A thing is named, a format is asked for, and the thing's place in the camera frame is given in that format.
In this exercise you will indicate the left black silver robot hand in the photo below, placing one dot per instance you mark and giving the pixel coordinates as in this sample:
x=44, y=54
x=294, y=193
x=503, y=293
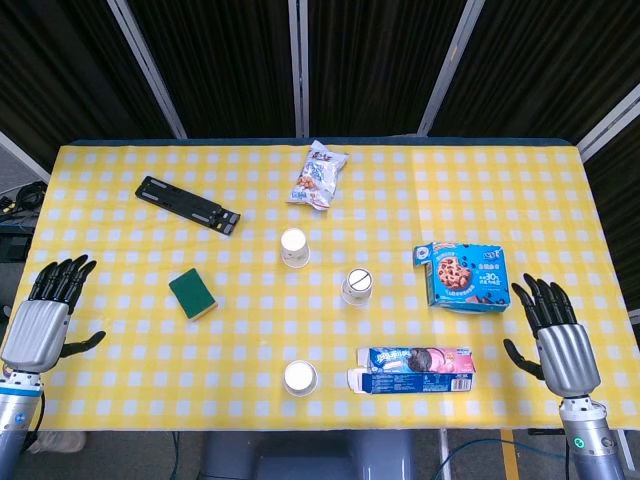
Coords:
x=35, y=330

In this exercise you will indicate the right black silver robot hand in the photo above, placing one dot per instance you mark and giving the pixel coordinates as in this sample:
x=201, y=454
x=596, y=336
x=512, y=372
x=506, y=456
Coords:
x=567, y=355

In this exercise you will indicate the white floral paper cup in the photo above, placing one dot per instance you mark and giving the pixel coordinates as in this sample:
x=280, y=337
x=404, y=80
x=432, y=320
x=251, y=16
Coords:
x=300, y=377
x=294, y=250

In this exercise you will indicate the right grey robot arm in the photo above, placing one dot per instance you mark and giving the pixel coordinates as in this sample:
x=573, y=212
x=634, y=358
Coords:
x=590, y=440

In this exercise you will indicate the black floor box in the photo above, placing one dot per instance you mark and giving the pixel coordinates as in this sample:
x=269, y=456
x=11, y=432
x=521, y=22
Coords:
x=12, y=245

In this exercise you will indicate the yellow checked tablecloth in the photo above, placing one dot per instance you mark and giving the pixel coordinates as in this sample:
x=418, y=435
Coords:
x=125, y=350

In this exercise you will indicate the white plastic bag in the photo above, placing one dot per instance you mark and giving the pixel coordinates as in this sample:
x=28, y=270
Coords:
x=57, y=442

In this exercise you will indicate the blue chocolate cookie box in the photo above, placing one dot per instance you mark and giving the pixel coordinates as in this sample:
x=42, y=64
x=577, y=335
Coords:
x=465, y=277

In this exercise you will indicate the blue pink sandwich cookie box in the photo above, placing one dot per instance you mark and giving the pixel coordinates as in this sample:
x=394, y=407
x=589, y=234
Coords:
x=415, y=372

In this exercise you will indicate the black partition panel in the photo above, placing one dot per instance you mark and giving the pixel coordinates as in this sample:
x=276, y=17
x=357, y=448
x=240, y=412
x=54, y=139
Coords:
x=550, y=60
x=60, y=65
x=220, y=65
x=622, y=210
x=380, y=65

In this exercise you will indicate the grey table leg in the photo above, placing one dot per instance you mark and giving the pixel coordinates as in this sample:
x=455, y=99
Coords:
x=444, y=455

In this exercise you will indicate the green yellow sponge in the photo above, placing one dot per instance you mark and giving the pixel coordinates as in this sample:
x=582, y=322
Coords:
x=192, y=294

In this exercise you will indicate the paper cup with black line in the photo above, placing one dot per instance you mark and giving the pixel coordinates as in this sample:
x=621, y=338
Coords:
x=357, y=287

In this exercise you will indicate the silver snack bag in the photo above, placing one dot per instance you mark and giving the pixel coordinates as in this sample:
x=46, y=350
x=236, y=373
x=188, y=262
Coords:
x=315, y=177

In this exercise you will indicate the white partition post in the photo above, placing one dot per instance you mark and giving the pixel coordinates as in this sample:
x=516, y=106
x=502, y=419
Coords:
x=610, y=122
x=447, y=70
x=150, y=75
x=298, y=70
x=20, y=155

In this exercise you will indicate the black plastic bracket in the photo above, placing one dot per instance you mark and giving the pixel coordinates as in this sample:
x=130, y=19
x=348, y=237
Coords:
x=185, y=202

